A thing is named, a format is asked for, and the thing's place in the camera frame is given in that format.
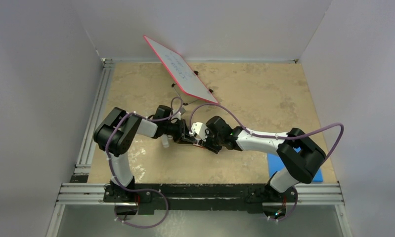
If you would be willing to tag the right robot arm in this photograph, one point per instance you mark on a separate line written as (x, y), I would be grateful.
(250, 140)

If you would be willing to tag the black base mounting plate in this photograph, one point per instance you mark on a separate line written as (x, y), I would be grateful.
(254, 198)

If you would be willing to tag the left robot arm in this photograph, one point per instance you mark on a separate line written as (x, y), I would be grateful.
(115, 135)

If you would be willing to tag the red white staples box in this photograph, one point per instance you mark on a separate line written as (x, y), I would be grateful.
(199, 144)

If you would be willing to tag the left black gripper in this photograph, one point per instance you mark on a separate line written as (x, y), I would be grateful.
(186, 138)

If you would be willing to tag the white stapler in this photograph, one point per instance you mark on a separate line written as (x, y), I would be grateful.
(165, 141)

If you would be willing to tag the aluminium rail frame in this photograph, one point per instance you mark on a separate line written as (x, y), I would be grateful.
(271, 95)

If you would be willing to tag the red framed whiteboard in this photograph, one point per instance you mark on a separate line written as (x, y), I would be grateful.
(183, 75)

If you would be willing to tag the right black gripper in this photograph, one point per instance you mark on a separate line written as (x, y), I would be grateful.
(206, 142)

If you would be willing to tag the blue foam pad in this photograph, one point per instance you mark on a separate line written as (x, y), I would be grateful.
(279, 166)

